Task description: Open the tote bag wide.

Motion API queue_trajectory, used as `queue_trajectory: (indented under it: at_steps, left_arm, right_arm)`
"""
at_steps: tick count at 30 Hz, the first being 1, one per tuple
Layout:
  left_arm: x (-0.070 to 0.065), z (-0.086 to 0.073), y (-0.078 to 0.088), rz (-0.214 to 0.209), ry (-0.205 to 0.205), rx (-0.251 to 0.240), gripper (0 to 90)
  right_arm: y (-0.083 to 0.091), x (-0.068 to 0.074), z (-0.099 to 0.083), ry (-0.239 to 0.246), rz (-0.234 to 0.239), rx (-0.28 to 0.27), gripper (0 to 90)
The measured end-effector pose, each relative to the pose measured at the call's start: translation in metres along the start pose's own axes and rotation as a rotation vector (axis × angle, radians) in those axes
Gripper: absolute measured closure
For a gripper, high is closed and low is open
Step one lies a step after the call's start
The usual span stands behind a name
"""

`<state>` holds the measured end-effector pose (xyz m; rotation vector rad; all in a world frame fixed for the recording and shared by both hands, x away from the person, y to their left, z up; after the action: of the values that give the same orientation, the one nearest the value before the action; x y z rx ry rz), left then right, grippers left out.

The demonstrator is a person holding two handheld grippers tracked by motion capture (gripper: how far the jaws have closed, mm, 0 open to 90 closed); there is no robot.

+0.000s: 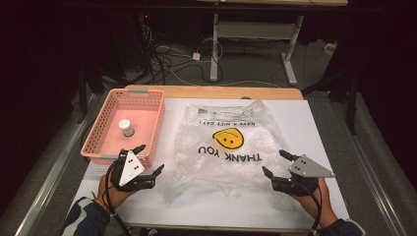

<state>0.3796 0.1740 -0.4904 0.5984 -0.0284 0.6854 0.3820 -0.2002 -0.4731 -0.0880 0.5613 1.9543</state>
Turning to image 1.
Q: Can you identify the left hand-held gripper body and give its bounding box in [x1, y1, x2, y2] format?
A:
[110, 148, 157, 193]

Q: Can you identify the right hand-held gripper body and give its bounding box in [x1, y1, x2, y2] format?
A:
[270, 154, 336, 198]

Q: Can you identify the small jar with white lid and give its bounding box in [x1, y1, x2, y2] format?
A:
[118, 119, 136, 138]

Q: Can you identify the pink plastic basket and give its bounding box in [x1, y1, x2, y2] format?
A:
[80, 88, 166, 169]

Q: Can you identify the clear plastic bag with smiley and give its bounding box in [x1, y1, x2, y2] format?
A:
[162, 99, 297, 211]

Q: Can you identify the person's left hand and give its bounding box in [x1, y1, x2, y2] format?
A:
[96, 173, 140, 209]

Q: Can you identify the person's right hand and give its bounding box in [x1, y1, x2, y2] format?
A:
[292, 177, 339, 228]

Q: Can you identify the white table sheet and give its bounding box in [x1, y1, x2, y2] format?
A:
[67, 97, 351, 231]

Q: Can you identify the orange wristband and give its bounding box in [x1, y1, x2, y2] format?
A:
[91, 193, 110, 214]

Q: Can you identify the black metal stand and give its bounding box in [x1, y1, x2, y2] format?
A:
[301, 62, 363, 136]

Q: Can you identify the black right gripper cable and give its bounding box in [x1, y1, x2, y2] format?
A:
[294, 179, 324, 234]

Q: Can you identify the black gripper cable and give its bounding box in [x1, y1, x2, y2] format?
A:
[102, 160, 133, 236]
[294, 179, 324, 234]

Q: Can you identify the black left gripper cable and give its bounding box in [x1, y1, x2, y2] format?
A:
[102, 160, 133, 236]

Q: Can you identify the aluminium frame rail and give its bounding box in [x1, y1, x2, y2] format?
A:
[328, 97, 411, 236]
[14, 92, 109, 236]

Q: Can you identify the tangle of floor cables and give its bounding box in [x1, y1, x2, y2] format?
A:
[139, 13, 227, 87]

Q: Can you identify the white metal desk frame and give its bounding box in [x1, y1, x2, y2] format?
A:
[196, 0, 349, 87]

